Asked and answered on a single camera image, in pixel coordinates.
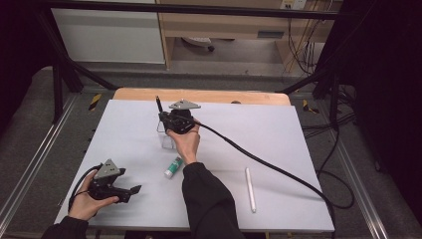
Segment hanging cable bundle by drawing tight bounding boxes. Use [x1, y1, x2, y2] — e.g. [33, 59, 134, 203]
[285, 9, 325, 76]

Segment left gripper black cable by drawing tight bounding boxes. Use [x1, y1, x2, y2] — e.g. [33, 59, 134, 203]
[67, 163, 104, 213]

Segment dark curtain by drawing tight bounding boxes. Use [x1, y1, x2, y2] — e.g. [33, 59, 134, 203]
[331, 0, 422, 227]
[0, 0, 58, 133]

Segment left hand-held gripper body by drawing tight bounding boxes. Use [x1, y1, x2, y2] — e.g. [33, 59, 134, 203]
[88, 158, 130, 203]

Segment green and white glue stick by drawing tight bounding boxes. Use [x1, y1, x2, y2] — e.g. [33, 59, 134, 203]
[163, 156, 184, 179]

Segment bundle of black cables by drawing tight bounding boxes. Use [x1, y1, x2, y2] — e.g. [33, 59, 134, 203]
[300, 113, 356, 140]

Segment light wooden desk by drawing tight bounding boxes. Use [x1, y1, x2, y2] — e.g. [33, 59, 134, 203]
[155, 0, 342, 71]

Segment clear plastic pen organizer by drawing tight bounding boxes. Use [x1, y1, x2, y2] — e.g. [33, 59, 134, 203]
[156, 119, 177, 149]

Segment black metal frame crossbar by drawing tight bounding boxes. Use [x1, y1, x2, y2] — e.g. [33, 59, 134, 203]
[33, 0, 366, 21]

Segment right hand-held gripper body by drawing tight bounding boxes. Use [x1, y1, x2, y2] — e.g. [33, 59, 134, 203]
[165, 99, 202, 135]

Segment office chair base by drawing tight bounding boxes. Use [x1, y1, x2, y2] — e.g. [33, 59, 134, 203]
[181, 36, 216, 53]

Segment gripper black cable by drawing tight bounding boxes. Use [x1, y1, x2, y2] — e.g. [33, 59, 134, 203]
[192, 120, 336, 239]
[67, 163, 104, 213]

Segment thin black cable loop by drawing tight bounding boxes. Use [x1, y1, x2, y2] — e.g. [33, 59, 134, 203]
[315, 122, 356, 211]

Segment aluminium rail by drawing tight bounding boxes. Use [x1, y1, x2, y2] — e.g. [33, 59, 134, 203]
[334, 138, 389, 239]
[0, 94, 79, 227]

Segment yellow and black tape strip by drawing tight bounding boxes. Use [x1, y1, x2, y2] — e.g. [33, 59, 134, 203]
[88, 93, 103, 113]
[302, 99, 320, 115]

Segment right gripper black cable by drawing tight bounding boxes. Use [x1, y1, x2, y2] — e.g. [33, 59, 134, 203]
[192, 120, 336, 239]

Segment black metal frame stand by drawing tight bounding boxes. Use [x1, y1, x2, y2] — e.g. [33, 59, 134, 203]
[36, 9, 118, 125]
[278, 0, 376, 132]

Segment white wall socket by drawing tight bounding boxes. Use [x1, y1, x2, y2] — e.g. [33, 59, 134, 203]
[280, 0, 308, 11]

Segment person's left hand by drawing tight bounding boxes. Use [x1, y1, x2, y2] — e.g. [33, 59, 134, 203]
[68, 170, 119, 222]

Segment white pen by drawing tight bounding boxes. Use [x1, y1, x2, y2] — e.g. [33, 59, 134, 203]
[244, 167, 258, 214]

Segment person's right hand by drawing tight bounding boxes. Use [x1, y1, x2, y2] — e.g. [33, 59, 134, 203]
[165, 122, 202, 166]

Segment white cabinet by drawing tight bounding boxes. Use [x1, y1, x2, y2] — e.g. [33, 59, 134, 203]
[51, 0, 166, 65]

